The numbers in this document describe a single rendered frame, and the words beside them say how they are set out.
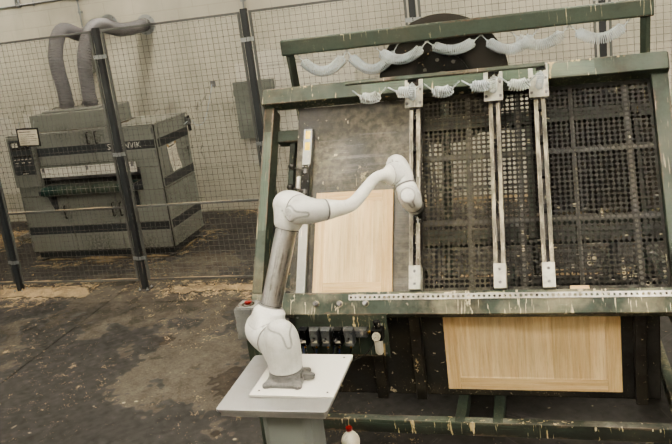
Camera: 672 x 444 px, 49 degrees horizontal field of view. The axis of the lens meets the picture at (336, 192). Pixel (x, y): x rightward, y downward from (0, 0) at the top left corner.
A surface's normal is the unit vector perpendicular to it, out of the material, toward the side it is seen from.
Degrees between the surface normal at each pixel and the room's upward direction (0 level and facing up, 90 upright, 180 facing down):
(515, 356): 90
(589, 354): 90
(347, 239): 57
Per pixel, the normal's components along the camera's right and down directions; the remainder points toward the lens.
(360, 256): -0.28, -0.30
